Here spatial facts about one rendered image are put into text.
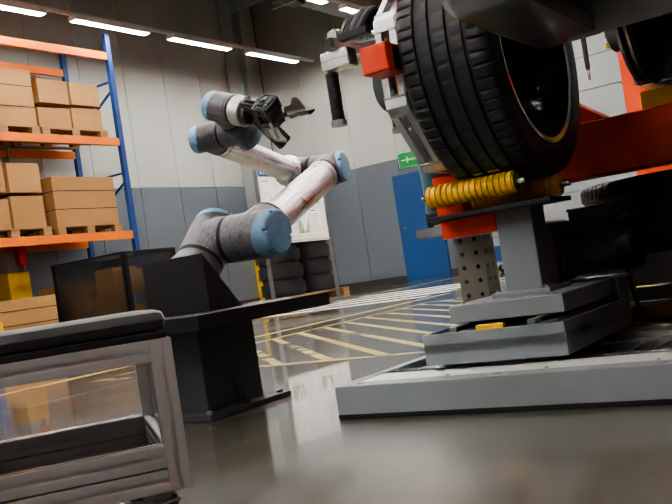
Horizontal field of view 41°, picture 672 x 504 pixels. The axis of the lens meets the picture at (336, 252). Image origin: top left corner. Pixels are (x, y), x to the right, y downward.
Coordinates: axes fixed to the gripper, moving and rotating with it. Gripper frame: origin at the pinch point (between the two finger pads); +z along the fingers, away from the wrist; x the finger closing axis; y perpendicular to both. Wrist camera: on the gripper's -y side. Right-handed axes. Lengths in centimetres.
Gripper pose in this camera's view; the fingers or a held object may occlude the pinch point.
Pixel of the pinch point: (302, 127)
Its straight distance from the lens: 252.3
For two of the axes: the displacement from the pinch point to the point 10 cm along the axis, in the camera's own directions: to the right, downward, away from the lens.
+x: 5.5, -7.1, 4.4
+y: -3.2, -6.7, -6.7
